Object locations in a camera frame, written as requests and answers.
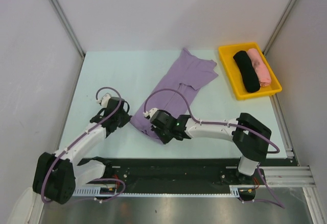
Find purple t shirt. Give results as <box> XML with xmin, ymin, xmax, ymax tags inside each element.
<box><xmin>130</xmin><ymin>48</ymin><xmax>218</xmax><ymax>143</ymax></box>

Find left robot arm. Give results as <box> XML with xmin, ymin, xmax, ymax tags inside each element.
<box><xmin>32</xmin><ymin>94</ymin><xmax>131</xmax><ymax>204</ymax></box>

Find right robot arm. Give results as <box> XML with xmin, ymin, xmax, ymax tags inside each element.
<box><xmin>144</xmin><ymin>108</ymin><xmax>271</xmax><ymax>184</ymax></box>

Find rolled black t shirt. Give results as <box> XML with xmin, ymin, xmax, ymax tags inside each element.
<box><xmin>233</xmin><ymin>51</ymin><xmax>260</xmax><ymax>93</ymax></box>

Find yellow plastic tray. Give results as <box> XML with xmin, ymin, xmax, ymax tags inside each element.
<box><xmin>218</xmin><ymin>42</ymin><xmax>282</xmax><ymax>100</ymax></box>

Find rolled pink t shirt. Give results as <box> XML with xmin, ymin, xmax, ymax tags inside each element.
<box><xmin>247</xmin><ymin>48</ymin><xmax>271</xmax><ymax>87</ymax></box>

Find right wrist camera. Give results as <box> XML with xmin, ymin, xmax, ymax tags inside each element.
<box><xmin>143</xmin><ymin>108</ymin><xmax>158</xmax><ymax>120</ymax></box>

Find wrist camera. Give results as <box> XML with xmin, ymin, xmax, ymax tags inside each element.
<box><xmin>143</xmin><ymin>108</ymin><xmax>158</xmax><ymax>120</ymax></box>
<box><xmin>96</xmin><ymin>93</ymin><xmax>111</xmax><ymax>108</ymax></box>

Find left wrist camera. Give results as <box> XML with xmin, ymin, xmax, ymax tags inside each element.
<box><xmin>96</xmin><ymin>93</ymin><xmax>111</xmax><ymax>108</ymax></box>

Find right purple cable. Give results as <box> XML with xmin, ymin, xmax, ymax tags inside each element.
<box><xmin>144</xmin><ymin>88</ymin><xmax>281</xmax><ymax>155</ymax></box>

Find purple cable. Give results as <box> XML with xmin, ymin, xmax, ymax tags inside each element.
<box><xmin>40</xmin><ymin>87</ymin><xmax>128</xmax><ymax>204</ymax></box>
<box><xmin>144</xmin><ymin>88</ymin><xmax>281</xmax><ymax>155</ymax></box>

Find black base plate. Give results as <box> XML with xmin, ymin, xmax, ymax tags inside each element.
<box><xmin>84</xmin><ymin>157</ymin><xmax>298</xmax><ymax>194</ymax></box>

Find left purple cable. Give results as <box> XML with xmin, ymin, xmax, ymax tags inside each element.
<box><xmin>40</xmin><ymin>87</ymin><xmax>128</xmax><ymax>204</ymax></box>

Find white slotted cable duct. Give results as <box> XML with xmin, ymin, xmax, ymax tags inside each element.
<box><xmin>73</xmin><ymin>185</ymin><xmax>240</xmax><ymax>198</ymax></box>

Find aluminium frame rail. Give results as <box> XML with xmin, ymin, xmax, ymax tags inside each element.
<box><xmin>262</xmin><ymin>166</ymin><xmax>316</xmax><ymax>188</ymax></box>

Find left aluminium corner post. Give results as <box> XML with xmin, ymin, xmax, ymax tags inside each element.
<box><xmin>49</xmin><ymin>0</ymin><xmax>86</xmax><ymax>59</ymax></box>

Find aluminium corner post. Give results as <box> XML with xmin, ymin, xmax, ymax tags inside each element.
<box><xmin>262</xmin><ymin>0</ymin><xmax>299</xmax><ymax>55</ymax></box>
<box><xmin>49</xmin><ymin>0</ymin><xmax>86</xmax><ymax>59</ymax></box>

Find right aluminium corner post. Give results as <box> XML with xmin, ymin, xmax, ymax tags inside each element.
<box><xmin>262</xmin><ymin>0</ymin><xmax>299</xmax><ymax>55</ymax></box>

